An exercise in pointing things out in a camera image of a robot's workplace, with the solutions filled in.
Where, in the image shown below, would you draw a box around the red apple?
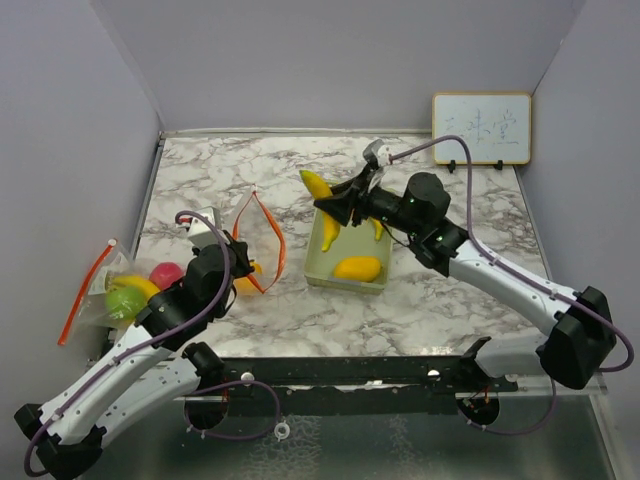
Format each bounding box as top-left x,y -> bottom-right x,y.
149,262 -> 184,290

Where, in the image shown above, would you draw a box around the yellow banana bunch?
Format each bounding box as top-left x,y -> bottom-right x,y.
111,275 -> 160,299

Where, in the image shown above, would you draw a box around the clear zip bag red zipper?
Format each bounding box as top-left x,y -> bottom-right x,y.
57,238 -> 161,346

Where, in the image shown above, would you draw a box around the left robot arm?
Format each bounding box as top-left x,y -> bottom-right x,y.
14,239 -> 253,479

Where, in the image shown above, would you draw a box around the small yellow bananas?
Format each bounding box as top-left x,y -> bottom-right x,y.
298,169 -> 386,254

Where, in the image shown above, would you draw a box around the small whiteboard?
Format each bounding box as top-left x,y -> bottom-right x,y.
432,92 -> 532,165

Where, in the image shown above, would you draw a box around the green plastic basket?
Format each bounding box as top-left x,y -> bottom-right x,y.
303,211 -> 393,295

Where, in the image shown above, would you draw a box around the yellow mango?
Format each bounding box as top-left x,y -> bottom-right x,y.
333,256 -> 382,283

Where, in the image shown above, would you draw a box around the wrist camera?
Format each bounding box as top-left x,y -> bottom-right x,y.
363,139 -> 392,191
179,206 -> 222,249

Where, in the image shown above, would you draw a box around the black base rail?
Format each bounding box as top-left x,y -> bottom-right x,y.
199,352 -> 531,416

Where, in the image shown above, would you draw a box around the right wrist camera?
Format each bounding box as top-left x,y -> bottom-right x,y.
363,139 -> 392,191

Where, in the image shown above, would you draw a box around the green lime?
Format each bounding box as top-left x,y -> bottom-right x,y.
105,286 -> 146,321

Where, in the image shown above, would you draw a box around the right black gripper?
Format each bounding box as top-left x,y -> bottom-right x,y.
317,164 -> 424,238

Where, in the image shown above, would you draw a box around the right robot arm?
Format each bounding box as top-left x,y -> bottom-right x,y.
314,170 -> 616,391

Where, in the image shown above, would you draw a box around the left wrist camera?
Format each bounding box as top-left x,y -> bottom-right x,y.
179,206 -> 222,249

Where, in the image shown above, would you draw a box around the orange bell pepper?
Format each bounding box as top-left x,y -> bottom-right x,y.
233,260 -> 263,296

